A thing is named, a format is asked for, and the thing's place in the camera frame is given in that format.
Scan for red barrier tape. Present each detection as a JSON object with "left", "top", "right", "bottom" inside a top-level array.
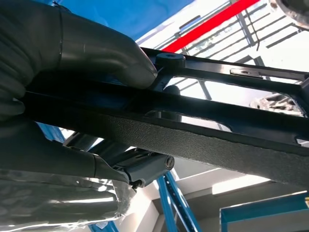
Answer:
[{"left": 162, "top": 0, "right": 261, "bottom": 54}]

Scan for grey car body frame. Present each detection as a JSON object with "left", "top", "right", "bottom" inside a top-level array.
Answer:
[{"left": 249, "top": 0, "right": 309, "bottom": 116}]

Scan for blue metal shelf rack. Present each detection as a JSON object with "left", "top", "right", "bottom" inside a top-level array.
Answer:
[{"left": 36, "top": 0, "right": 309, "bottom": 232}]

